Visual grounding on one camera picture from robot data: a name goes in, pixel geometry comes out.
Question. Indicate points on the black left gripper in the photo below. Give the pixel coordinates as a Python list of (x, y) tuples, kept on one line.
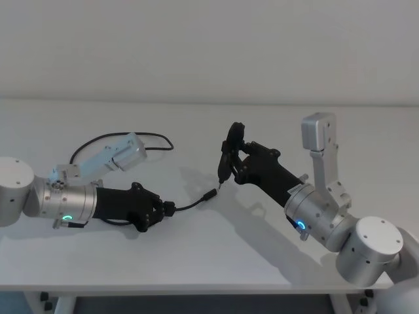
[(121, 204)]

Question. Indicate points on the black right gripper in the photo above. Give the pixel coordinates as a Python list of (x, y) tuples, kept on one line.
[(268, 173)]

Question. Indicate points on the black plug with silver tip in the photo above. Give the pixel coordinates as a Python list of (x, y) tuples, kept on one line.
[(222, 171)]

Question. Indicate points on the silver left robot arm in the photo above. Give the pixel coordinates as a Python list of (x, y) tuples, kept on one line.
[(29, 193)]

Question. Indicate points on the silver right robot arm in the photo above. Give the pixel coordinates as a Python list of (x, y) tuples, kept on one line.
[(370, 245)]

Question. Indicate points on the white table frame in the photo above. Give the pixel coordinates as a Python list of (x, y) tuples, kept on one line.
[(196, 288)]

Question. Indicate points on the small black frame knob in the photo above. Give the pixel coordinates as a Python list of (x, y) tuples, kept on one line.
[(48, 305), (363, 304)]

